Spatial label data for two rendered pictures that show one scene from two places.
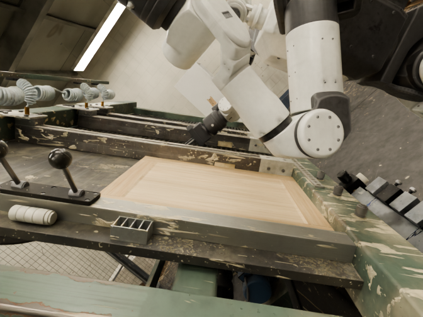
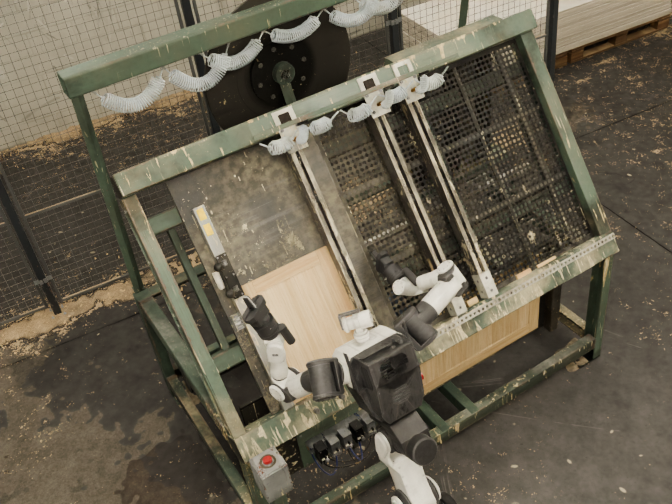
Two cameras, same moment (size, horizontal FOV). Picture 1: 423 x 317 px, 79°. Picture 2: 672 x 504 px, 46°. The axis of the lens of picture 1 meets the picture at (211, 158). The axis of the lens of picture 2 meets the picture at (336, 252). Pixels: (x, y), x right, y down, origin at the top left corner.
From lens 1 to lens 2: 3.10 m
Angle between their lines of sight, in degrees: 55
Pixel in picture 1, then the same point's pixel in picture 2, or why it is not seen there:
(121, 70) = not seen: outside the picture
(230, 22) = (272, 357)
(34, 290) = (192, 334)
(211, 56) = not seen: outside the picture
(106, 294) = (202, 350)
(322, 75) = (291, 390)
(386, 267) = (271, 421)
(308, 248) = not seen: hidden behind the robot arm
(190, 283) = (234, 353)
